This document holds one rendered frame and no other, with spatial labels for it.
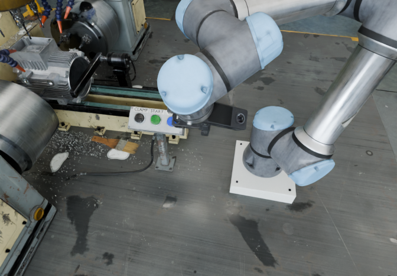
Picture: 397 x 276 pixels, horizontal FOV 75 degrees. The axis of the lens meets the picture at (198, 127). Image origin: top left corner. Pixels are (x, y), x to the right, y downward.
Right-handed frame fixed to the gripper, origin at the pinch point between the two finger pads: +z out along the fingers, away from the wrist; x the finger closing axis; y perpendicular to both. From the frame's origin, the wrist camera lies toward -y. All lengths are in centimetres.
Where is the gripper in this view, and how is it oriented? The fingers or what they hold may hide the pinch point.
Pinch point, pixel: (209, 122)
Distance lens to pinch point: 68.0
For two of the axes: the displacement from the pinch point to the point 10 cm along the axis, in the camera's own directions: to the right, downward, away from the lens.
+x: -1.2, 9.9, -1.2
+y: -9.9, -1.1, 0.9
